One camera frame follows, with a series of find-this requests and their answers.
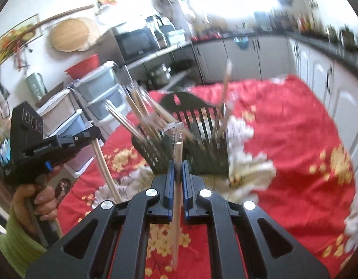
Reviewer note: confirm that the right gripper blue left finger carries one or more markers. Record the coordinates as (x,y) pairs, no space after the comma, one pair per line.
(168,197)

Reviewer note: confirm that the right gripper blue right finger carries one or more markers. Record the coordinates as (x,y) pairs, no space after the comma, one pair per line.
(187,190)

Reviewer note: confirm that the chopstick pair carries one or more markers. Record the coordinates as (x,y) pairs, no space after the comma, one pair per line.
(103,167)
(123,120)
(175,131)

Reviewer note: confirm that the chopsticks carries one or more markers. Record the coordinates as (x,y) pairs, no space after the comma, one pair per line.
(226,80)
(151,115)

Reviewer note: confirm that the person's left hand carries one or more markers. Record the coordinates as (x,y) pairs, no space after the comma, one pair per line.
(44,201)

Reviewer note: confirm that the plastic drawer tower front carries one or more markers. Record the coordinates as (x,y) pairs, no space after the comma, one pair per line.
(62,115)

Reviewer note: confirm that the plastic drawer tower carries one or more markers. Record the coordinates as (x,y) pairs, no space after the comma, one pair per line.
(95,89)
(62,115)

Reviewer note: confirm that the black plastic utensil basket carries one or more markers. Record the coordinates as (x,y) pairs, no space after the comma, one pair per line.
(207,153)

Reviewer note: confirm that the red plastic basin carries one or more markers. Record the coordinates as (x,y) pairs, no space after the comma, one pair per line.
(84,67)

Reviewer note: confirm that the red floral tablecloth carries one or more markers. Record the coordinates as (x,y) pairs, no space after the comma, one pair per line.
(286,156)

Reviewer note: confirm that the plastic drawer tower rear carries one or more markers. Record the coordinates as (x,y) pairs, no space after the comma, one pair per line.
(95,89)

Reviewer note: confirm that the steel cooking pot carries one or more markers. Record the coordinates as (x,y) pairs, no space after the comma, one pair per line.
(160,75)

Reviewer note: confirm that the round bamboo tray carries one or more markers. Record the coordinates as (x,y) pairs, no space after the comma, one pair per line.
(69,35)

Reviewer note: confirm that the black microwave oven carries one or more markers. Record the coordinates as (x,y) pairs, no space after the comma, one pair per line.
(132,46)

